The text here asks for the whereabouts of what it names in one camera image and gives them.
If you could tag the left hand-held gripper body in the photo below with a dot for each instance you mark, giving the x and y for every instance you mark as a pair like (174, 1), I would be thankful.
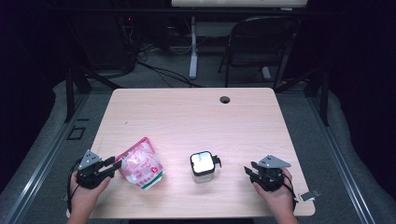
(90, 177)

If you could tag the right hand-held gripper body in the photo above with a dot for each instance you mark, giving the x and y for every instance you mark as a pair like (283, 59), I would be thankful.
(270, 177)

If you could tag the pink and white plastic bag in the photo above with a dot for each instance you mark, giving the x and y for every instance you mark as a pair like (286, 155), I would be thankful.
(140, 165)

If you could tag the person's left hand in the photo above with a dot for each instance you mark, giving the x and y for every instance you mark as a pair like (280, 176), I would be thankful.
(81, 196)

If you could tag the person's right hand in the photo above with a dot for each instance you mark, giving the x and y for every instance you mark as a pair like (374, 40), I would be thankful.
(277, 199)

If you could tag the grey tape strip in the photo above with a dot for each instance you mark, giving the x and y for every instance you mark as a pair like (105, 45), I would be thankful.
(65, 197)
(309, 195)

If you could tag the black folding chair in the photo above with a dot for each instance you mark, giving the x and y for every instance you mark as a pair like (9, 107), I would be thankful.
(258, 40)

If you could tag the white desk leg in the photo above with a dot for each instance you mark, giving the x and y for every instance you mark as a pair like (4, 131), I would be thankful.
(193, 46)

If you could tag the metal floor rail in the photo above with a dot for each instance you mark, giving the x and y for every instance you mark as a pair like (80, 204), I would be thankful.
(40, 161)
(339, 161)

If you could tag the black metal frame stand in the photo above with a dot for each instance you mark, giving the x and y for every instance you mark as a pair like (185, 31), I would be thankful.
(323, 93)
(70, 93)

